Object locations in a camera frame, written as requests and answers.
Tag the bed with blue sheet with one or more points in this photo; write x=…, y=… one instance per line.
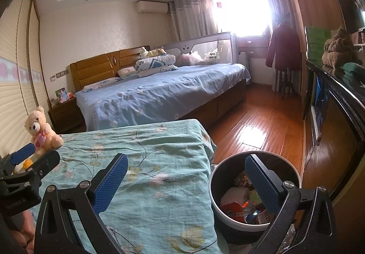
x=159, y=91

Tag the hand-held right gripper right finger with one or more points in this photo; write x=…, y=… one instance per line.
x=262, y=182

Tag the small white pillow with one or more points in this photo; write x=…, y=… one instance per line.
x=127, y=72

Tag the yellow corn toy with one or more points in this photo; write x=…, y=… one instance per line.
x=27, y=163

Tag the white sliding wardrobe door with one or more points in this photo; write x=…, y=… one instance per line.
x=17, y=94

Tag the blue print pillow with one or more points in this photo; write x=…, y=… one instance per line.
x=102, y=83

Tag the black trash bin white rim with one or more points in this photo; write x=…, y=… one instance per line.
x=225, y=162

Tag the pink plush toy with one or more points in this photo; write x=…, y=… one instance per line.
x=188, y=59

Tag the brown plush toy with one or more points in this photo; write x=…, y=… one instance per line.
x=339, y=50

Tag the photo frame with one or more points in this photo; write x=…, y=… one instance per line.
x=61, y=95

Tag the teal floral tablecloth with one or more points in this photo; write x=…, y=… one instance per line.
x=159, y=199

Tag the blue white bag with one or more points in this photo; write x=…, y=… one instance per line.
x=252, y=217

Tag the bright window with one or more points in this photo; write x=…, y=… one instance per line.
x=242, y=8

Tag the wooden nightstand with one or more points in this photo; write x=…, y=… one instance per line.
x=65, y=117

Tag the red white carton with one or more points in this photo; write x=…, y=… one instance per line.
x=266, y=216

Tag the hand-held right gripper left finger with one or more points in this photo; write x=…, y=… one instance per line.
x=111, y=182

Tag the black cabinet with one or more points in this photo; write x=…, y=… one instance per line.
x=336, y=117

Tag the black television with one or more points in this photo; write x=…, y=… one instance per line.
x=349, y=11

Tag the white printed bag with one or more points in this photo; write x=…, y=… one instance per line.
x=212, y=55

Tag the green cloth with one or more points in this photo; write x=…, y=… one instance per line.
x=353, y=68

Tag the person's left hand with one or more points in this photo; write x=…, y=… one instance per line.
x=24, y=234

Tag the grey bed guard rail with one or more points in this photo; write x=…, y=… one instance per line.
x=205, y=40

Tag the red snack wrapper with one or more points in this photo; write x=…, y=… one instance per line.
x=232, y=209

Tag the wooden wardrobe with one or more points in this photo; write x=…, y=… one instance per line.
x=310, y=0

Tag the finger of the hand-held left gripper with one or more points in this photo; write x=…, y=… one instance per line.
x=45, y=162
x=21, y=154

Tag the cartoon print snack wrapper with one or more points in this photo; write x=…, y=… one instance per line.
x=243, y=178

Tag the wooden window desk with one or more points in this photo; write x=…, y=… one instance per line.
x=252, y=45

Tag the wall switch panel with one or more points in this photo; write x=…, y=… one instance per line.
x=59, y=74

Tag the yellow green snack packet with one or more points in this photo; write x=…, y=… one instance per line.
x=255, y=197

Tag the cream teddy bear pink heart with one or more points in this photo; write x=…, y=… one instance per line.
x=37, y=125

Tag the stack of green boxes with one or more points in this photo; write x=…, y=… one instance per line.
x=315, y=43

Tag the silver foil mat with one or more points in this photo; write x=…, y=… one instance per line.
x=288, y=238

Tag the white yellow plush toy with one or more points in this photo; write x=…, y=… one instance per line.
x=152, y=52

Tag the wooden headboard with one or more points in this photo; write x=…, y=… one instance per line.
x=97, y=67

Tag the white air conditioner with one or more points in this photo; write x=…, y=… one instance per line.
x=152, y=6

